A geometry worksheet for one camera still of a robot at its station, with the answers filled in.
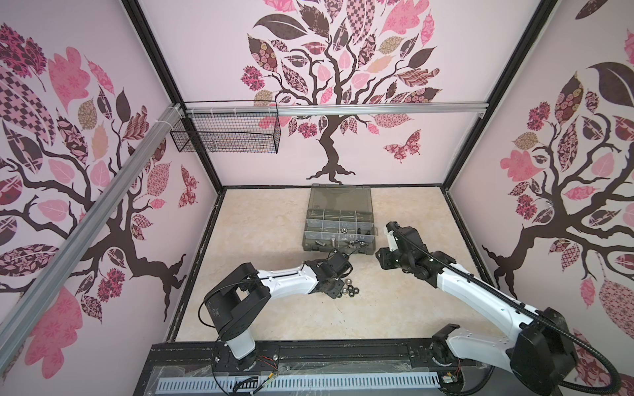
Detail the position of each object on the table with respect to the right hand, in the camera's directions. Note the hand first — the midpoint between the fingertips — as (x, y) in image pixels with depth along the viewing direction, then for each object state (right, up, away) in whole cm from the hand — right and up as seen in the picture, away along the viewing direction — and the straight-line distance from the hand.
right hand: (380, 250), depth 84 cm
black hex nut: (-8, -15, +3) cm, 18 cm away
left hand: (-17, -14, +4) cm, 23 cm away
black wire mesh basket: (-58, +47, +11) cm, 75 cm away
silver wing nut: (-7, 0, +14) cm, 16 cm away
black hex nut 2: (-10, -16, +3) cm, 19 cm away
